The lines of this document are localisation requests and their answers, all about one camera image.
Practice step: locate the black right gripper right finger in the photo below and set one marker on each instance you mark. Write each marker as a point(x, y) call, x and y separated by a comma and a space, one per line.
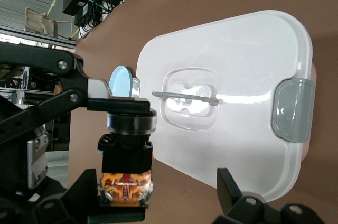
point(237, 210)

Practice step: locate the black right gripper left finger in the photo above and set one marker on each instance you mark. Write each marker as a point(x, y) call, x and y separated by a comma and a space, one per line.
point(66, 208)

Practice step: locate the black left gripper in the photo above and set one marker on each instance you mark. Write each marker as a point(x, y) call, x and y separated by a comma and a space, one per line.
point(16, 160)

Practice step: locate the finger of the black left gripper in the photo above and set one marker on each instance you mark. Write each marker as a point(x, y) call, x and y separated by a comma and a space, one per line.
point(118, 214)
point(118, 104)

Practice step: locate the orange push-button switch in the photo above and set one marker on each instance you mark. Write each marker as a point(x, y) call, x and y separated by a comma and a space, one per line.
point(126, 155)

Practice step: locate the metal storage shelf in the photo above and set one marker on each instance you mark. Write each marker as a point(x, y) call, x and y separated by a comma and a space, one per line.
point(34, 86)

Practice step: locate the beige chair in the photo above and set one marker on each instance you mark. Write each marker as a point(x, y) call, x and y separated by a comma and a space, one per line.
point(39, 22)

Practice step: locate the white lidded storage box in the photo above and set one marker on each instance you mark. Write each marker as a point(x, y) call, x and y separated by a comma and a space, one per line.
point(237, 63)

